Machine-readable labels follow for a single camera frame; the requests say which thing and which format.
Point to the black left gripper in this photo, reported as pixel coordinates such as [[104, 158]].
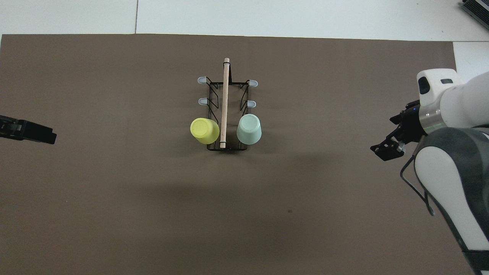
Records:
[[8, 126]]

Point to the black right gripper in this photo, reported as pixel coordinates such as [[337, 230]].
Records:
[[412, 122]]

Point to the green plastic cup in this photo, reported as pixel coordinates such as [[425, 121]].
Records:
[[249, 130]]

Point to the yellow plastic cup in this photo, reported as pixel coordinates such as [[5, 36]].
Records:
[[204, 130]]

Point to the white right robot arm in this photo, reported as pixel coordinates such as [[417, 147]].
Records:
[[450, 164]]

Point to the brown table mat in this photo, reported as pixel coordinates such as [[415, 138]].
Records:
[[153, 210]]

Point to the dark ribbed device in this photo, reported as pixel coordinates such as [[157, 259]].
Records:
[[477, 8]]

